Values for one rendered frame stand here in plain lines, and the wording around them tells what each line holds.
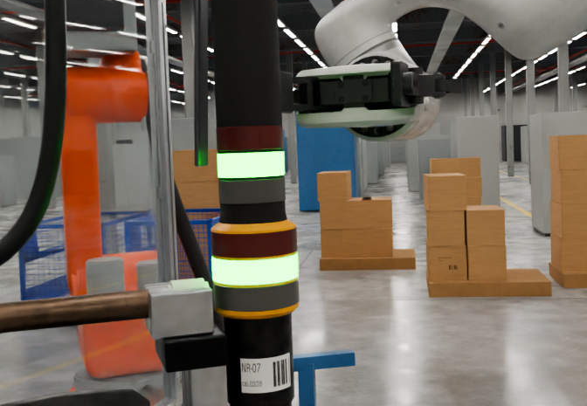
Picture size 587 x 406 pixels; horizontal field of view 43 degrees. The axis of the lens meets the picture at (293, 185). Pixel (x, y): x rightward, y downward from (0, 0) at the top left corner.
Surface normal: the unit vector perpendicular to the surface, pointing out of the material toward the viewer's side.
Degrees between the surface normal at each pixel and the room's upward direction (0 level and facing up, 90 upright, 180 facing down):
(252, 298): 90
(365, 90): 90
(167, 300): 90
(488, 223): 90
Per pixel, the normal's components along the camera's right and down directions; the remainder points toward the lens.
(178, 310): 0.30, 0.04
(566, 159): -0.16, 0.06
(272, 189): 0.69, 0.01
